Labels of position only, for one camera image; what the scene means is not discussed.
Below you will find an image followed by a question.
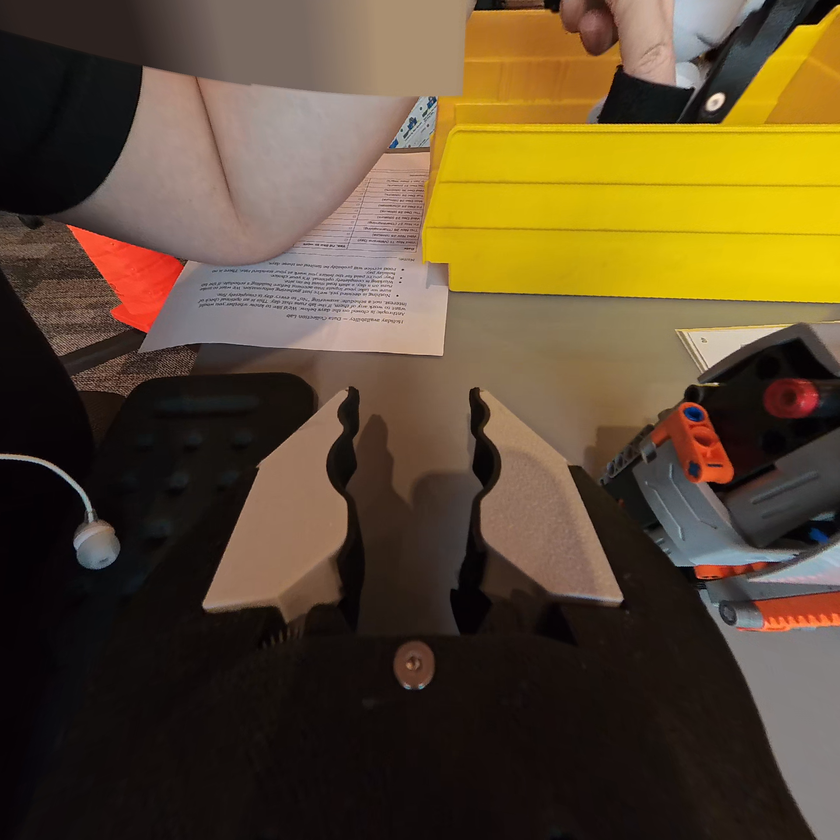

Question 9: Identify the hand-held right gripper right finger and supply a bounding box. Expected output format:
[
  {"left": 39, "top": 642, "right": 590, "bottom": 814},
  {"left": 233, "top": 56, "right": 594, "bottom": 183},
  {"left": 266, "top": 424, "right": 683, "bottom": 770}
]
[{"left": 450, "top": 387, "right": 624, "bottom": 634}]

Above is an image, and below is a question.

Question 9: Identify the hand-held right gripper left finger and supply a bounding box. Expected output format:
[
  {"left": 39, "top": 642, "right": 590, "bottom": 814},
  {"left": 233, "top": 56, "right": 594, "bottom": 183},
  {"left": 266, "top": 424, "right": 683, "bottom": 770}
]
[{"left": 202, "top": 386, "right": 363, "bottom": 634}]

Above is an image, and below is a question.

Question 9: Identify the yellow plastic bin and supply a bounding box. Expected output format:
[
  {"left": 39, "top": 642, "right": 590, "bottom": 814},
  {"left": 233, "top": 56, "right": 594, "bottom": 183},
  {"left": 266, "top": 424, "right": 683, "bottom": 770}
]
[{"left": 420, "top": 5, "right": 840, "bottom": 305}]

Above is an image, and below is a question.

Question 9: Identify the person's left forearm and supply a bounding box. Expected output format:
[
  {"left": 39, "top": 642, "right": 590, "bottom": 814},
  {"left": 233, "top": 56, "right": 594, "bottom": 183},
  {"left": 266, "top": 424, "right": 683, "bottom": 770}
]
[{"left": 48, "top": 64, "right": 422, "bottom": 266}]

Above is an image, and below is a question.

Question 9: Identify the white desk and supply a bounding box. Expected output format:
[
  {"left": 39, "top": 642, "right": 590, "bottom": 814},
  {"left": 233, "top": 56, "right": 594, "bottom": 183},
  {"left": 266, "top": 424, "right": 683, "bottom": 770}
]
[{"left": 190, "top": 289, "right": 840, "bottom": 840}]

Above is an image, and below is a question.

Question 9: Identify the person's left hand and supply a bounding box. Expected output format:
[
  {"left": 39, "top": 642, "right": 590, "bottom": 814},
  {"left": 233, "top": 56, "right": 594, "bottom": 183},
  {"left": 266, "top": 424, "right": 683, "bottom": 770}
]
[{"left": 560, "top": 0, "right": 678, "bottom": 88}]

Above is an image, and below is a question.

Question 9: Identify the black chair armrest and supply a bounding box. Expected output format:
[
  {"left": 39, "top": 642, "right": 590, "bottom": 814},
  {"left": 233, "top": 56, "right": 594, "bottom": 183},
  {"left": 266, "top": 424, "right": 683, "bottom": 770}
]
[{"left": 84, "top": 371, "right": 317, "bottom": 605}]

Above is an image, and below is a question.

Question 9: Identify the printed paper sheet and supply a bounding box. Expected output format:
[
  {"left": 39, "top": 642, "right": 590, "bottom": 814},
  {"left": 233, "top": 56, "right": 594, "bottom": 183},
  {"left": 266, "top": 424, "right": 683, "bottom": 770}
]
[{"left": 138, "top": 151, "right": 450, "bottom": 358}]

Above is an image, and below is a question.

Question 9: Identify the grey brick-built model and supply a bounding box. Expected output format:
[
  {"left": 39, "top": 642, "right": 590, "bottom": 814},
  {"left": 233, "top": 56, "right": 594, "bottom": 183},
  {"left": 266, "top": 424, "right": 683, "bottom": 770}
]
[{"left": 599, "top": 320, "right": 840, "bottom": 634}]

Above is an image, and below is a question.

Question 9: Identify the building instruction booklet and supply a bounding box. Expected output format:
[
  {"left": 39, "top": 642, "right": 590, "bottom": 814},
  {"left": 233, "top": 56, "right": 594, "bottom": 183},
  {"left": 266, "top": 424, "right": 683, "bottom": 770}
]
[{"left": 675, "top": 323, "right": 796, "bottom": 376}]

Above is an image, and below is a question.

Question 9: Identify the orange floor cone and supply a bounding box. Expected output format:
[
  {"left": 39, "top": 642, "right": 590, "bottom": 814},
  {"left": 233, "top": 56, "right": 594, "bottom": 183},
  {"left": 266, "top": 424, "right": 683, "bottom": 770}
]
[{"left": 64, "top": 224, "right": 186, "bottom": 336}]

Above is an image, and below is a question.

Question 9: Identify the illustrated printed leaflet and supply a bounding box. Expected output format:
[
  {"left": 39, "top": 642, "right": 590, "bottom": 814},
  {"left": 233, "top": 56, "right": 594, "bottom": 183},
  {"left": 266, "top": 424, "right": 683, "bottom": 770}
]
[{"left": 389, "top": 96, "right": 438, "bottom": 152}]

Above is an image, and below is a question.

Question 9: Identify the person's black shirt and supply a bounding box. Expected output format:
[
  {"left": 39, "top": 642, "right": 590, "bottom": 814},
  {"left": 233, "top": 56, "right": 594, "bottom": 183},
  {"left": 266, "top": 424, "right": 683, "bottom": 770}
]
[{"left": 0, "top": 29, "right": 144, "bottom": 840}]

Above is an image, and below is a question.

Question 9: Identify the white wired earbud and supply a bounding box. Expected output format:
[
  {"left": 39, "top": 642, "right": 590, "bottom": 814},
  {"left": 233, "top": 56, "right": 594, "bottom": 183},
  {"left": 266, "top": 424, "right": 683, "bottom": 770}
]
[{"left": 0, "top": 453, "right": 123, "bottom": 571}]

